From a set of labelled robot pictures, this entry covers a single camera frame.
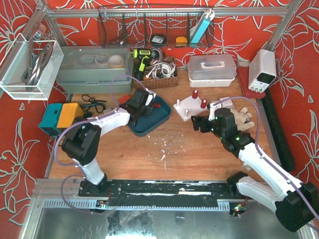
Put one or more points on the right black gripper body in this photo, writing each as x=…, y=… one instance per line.
x=204, y=122

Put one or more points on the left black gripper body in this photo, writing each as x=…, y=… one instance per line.
x=143, y=109

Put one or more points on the red spring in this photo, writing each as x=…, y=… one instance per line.
x=203, y=104
x=156, y=105
x=195, y=94

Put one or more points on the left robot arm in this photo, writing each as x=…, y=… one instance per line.
x=81, y=139

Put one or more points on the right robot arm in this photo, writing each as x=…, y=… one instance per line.
x=294, y=203

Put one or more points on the teal plastic tray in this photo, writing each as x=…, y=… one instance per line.
x=160, y=115

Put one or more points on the red cube box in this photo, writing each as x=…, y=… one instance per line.
x=124, y=99

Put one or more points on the woven brown basket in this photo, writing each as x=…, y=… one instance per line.
x=161, y=74

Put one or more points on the white cube charger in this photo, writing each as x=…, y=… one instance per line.
x=226, y=103

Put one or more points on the beige work glove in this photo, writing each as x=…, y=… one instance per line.
x=243, y=119

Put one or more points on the white clear lidded toolbox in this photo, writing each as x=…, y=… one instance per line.
x=211, y=70

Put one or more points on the red mat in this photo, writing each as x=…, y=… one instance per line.
x=243, y=78

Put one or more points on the grey plastic storage box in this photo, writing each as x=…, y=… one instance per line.
x=95, y=70

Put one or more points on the white bench power supply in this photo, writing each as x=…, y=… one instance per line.
x=262, y=71

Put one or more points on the yellow tape measure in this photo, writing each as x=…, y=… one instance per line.
x=181, y=41

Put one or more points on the teal power supply box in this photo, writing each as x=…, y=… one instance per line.
x=50, y=119

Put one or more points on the blue white book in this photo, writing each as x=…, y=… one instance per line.
x=199, y=29

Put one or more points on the clear acrylic bin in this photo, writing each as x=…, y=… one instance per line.
x=28, y=71

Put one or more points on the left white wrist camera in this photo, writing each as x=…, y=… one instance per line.
x=151, y=97

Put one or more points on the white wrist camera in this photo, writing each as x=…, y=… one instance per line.
x=151, y=97
x=213, y=106

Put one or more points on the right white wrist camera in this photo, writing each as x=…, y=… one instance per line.
x=213, y=106

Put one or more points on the white four-peg base plate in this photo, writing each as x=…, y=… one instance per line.
x=188, y=107

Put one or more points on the green yellow cordless drill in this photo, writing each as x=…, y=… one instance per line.
x=144, y=57

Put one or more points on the black wire wall basket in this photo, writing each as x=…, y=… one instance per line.
x=134, y=25

